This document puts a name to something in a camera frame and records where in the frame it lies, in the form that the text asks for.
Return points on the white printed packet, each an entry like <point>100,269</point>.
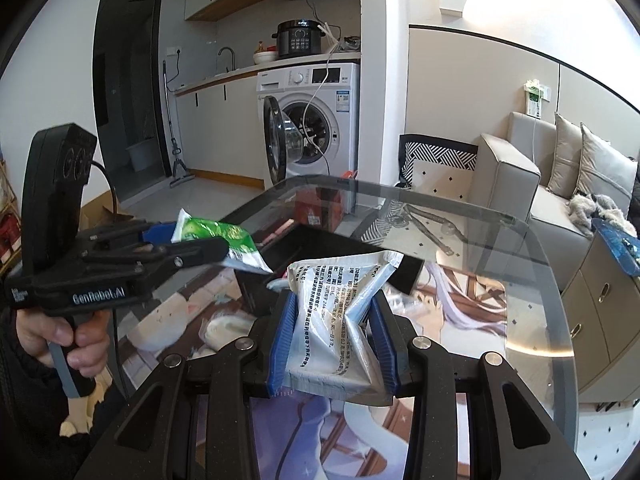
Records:
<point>330,320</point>

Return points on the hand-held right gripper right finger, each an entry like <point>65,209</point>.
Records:
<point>384,345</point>

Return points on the narrow grey cushion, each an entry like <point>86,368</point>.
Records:
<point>565,157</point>

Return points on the grey bucket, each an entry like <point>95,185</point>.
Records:
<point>144,156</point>

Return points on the kitchen faucet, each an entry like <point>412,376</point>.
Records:
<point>227,57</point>

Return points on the white washing machine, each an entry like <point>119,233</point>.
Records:
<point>325,115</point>

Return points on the white bowl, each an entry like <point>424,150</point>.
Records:
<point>265,57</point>

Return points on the beige sofa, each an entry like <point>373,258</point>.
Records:
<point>510,175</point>

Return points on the red box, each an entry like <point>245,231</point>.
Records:
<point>317,210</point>

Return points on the brown cardboard box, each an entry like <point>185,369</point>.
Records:
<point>102,215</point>

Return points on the person's left hand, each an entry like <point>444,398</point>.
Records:
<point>40,332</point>

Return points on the green and white packet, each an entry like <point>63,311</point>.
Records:
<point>220,237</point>

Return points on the wall remote control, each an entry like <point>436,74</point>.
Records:
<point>532,100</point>

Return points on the wide grey cushion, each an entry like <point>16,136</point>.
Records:
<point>602,165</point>

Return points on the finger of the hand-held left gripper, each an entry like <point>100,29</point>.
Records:
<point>190,255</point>
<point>125,231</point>

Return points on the beige side cabinet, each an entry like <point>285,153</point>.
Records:
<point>600,320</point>

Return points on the black cardboard box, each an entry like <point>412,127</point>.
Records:
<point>320,245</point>

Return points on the blue flat item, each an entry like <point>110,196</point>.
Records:
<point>620,245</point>

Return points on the white kitchen counter cabinet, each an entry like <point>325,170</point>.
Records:
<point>220,125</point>

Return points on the wall socket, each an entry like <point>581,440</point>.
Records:
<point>174,51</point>

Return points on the black pressure cooker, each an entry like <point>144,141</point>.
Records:
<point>299,39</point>

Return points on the floor mop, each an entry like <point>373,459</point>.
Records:
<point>175,160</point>

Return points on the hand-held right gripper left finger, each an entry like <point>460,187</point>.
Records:
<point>281,350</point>

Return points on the grey furry item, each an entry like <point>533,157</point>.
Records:
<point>590,210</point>

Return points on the printed mat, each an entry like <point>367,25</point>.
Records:
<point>450,310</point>

